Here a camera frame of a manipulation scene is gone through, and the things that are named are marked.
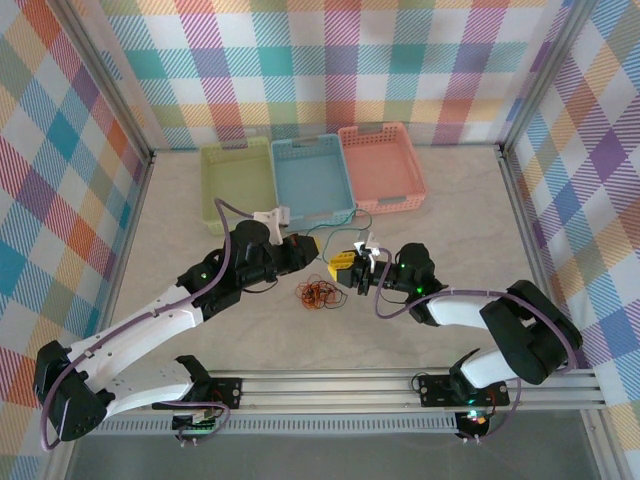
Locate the aluminium frame post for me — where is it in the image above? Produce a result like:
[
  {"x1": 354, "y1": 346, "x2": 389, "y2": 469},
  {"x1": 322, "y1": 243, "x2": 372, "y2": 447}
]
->
[
  {"x1": 54, "y1": 0, "x2": 156, "y2": 159},
  {"x1": 499, "y1": 0, "x2": 601, "y2": 151}
]

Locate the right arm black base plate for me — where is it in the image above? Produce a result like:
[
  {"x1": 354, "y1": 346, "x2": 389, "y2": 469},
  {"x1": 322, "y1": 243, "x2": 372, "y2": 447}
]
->
[{"x1": 418, "y1": 373, "x2": 511, "y2": 407}]

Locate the grey slotted cable duct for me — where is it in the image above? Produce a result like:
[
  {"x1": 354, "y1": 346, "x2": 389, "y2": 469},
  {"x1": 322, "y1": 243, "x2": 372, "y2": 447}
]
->
[{"x1": 79, "y1": 417, "x2": 461, "y2": 435}]

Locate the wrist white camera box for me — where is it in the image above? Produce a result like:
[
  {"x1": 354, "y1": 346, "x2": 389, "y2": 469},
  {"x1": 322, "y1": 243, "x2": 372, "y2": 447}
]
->
[
  {"x1": 252, "y1": 206, "x2": 292, "y2": 244},
  {"x1": 353, "y1": 230, "x2": 382, "y2": 261}
]

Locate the aluminium mounting rail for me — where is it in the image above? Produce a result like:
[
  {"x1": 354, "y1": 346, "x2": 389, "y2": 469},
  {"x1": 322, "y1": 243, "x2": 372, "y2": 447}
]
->
[{"x1": 54, "y1": 368, "x2": 609, "y2": 415}]

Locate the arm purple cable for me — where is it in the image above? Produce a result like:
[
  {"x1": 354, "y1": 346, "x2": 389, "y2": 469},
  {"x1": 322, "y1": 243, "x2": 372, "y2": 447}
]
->
[
  {"x1": 40, "y1": 198, "x2": 286, "y2": 451},
  {"x1": 373, "y1": 249, "x2": 577, "y2": 444}
]

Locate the right aluminium frame post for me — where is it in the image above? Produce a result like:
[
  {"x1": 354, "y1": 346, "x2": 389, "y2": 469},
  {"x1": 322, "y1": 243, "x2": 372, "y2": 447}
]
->
[{"x1": 499, "y1": 0, "x2": 601, "y2": 151}]

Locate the left aluminium frame post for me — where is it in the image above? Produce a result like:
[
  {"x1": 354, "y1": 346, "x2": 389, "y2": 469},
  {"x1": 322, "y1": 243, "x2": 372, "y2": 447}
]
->
[{"x1": 54, "y1": 0, "x2": 156, "y2": 159}]

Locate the aluminium side rail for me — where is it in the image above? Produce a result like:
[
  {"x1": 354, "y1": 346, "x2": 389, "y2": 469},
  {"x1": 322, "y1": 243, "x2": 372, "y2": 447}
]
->
[
  {"x1": 87, "y1": 149, "x2": 157, "y2": 374},
  {"x1": 497, "y1": 144, "x2": 571, "y2": 369}
]

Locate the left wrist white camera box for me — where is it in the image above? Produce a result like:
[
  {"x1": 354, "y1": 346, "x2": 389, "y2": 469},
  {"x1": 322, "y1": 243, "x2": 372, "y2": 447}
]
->
[{"x1": 252, "y1": 206, "x2": 292, "y2": 244}]

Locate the left aluminium side rail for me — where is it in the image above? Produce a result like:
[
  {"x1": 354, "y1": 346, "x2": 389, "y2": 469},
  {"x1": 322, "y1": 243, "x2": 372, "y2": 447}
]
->
[{"x1": 87, "y1": 149, "x2": 157, "y2": 374}]

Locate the pink plastic basket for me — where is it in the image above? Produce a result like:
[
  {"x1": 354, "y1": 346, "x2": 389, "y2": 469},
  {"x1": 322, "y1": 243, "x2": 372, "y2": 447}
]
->
[{"x1": 337, "y1": 122, "x2": 429, "y2": 214}]

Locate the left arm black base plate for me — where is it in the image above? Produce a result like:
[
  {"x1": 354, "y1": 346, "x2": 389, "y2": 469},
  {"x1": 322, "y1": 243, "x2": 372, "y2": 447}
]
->
[{"x1": 152, "y1": 378, "x2": 244, "y2": 411}]

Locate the green plastic basket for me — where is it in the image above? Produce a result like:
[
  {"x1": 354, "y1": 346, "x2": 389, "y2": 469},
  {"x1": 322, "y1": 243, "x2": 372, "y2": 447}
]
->
[{"x1": 199, "y1": 137, "x2": 281, "y2": 237}]

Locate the dark green thin cable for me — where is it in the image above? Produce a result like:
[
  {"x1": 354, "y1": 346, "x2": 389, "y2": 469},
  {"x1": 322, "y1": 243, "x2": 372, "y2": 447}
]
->
[{"x1": 305, "y1": 208, "x2": 375, "y2": 263}]

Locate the orange thin cable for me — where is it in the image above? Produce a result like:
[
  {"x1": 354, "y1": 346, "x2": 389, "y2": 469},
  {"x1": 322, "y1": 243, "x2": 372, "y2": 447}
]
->
[{"x1": 294, "y1": 279, "x2": 347, "y2": 311}]

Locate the red-brown thin cable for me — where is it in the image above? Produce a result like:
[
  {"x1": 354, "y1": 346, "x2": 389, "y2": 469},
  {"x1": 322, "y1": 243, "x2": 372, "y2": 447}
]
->
[{"x1": 294, "y1": 279, "x2": 347, "y2": 311}]

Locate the right aluminium side rail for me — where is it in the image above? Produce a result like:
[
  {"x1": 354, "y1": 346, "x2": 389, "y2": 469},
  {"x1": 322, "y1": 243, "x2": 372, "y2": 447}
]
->
[{"x1": 497, "y1": 144, "x2": 571, "y2": 369}]

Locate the blue plastic basket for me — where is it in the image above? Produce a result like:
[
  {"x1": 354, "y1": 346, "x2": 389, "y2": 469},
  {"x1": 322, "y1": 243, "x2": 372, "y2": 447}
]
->
[{"x1": 270, "y1": 133, "x2": 357, "y2": 227}]

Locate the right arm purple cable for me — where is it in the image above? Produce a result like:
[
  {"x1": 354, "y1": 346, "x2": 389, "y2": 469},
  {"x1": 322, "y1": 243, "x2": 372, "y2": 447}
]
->
[{"x1": 373, "y1": 249, "x2": 577, "y2": 444}]

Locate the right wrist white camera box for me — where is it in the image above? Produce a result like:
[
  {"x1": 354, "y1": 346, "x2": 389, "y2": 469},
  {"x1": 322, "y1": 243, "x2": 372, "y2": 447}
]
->
[{"x1": 353, "y1": 230, "x2": 382, "y2": 261}]

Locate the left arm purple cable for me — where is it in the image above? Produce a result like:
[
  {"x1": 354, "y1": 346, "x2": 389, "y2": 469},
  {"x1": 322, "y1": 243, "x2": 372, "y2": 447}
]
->
[{"x1": 40, "y1": 198, "x2": 286, "y2": 451}]

